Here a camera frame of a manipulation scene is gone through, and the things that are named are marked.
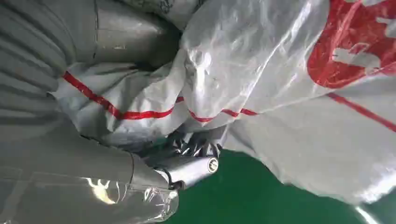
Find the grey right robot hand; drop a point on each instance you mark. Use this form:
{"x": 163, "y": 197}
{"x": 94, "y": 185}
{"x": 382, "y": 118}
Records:
{"x": 68, "y": 173}

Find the ribbed grey right robot arm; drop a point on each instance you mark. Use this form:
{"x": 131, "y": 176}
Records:
{"x": 28, "y": 61}

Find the green crate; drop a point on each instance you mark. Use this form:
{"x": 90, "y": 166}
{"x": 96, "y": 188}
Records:
{"x": 247, "y": 198}

